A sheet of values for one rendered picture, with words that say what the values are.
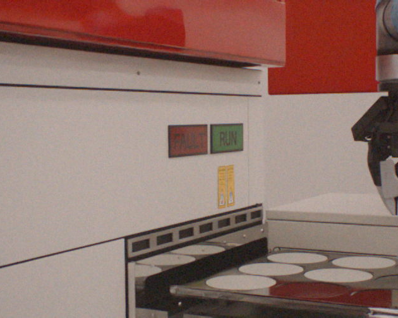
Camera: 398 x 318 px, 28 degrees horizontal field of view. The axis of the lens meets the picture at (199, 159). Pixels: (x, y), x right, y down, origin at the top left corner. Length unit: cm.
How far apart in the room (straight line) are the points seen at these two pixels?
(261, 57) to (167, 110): 24
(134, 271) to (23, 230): 22
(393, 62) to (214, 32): 29
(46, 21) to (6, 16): 6
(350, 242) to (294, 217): 11
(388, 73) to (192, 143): 32
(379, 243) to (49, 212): 65
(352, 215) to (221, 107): 30
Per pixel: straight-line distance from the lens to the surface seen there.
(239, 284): 112
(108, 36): 96
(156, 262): 112
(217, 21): 119
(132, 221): 108
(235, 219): 137
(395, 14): 117
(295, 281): 115
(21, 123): 90
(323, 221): 142
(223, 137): 130
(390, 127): 127
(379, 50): 129
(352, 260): 132
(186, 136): 120
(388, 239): 139
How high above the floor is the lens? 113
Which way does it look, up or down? 3 degrees down
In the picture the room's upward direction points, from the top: 1 degrees counter-clockwise
